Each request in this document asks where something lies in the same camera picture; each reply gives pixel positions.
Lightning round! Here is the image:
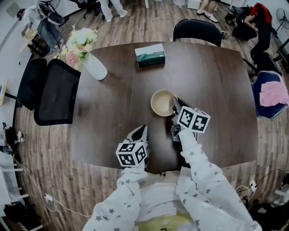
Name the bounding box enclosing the black standing fan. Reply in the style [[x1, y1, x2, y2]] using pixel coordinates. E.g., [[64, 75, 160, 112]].
[[275, 8, 289, 32]]

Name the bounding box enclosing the red jacket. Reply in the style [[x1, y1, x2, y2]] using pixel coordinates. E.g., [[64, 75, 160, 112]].
[[249, 2, 273, 24]]

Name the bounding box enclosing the light wooden desk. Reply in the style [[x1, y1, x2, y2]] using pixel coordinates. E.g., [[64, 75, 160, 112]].
[[19, 30, 38, 54]]

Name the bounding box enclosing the yellow-top side table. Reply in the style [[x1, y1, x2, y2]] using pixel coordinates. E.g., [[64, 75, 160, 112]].
[[0, 79, 18, 106]]

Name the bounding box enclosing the black mesh office chair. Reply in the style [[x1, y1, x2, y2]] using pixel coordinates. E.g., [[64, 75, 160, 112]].
[[33, 58, 81, 126]]

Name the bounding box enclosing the person's right shoe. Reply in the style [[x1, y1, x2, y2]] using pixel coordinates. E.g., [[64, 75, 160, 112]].
[[161, 171, 181, 182]]

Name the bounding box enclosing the person's shoe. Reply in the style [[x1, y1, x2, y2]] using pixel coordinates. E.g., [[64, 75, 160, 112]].
[[144, 171, 162, 183], [161, 171, 181, 182]]

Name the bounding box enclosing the pastel flower bouquet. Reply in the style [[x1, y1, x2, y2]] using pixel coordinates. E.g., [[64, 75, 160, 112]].
[[58, 24, 99, 70]]

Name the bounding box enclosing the black office chair with headrest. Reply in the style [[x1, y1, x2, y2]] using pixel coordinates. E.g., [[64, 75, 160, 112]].
[[78, 0, 107, 18]]

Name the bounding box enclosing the black padded office chair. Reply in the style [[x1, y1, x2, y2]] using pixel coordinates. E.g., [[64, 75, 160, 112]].
[[17, 58, 48, 111]]

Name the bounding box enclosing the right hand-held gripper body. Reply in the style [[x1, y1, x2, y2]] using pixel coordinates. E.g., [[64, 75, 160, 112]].
[[170, 106, 211, 142]]

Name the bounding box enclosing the person's right forearm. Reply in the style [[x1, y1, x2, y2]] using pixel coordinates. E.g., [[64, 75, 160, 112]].
[[175, 128, 262, 231]]

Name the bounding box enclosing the person's left forearm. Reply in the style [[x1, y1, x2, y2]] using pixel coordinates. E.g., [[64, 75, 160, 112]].
[[82, 166, 149, 231]]

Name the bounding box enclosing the white vase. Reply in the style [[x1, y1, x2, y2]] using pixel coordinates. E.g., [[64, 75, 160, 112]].
[[82, 53, 108, 81]]

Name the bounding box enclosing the long white cable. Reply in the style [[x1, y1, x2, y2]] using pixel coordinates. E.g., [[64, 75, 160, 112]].
[[13, 157, 92, 217]]

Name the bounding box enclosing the black high-back office chair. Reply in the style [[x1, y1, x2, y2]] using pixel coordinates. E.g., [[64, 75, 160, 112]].
[[242, 22, 283, 77]]

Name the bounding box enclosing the green and white tissue box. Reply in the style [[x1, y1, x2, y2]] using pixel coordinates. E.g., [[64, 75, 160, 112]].
[[135, 43, 166, 68]]

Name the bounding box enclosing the pink cloth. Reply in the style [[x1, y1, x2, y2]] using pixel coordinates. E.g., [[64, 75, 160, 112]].
[[259, 75, 289, 107]]

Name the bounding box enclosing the person's torso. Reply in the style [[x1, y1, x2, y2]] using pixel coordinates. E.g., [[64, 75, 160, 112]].
[[135, 180, 195, 231]]

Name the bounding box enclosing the white rack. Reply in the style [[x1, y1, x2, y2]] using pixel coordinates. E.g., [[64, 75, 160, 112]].
[[0, 157, 30, 203]]

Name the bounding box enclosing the grey wall paper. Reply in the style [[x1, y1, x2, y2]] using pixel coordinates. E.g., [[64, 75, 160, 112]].
[[6, 2, 20, 16]]

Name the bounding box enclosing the blue chair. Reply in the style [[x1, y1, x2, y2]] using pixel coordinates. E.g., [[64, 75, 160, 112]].
[[250, 70, 289, 119]]

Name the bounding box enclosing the person's left shoe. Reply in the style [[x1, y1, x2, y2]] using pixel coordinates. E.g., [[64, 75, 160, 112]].
[[144, 171, 162, 183]]

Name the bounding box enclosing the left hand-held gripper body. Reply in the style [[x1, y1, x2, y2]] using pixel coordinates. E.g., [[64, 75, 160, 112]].
[[115, 142, 151, 169]]

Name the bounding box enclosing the black bag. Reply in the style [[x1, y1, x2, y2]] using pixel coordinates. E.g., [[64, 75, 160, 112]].
[[224, 6, 243, 22]]

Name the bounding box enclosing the black round-back chair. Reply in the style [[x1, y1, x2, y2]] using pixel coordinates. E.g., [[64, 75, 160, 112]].
[[173, 18, 223, 47]]

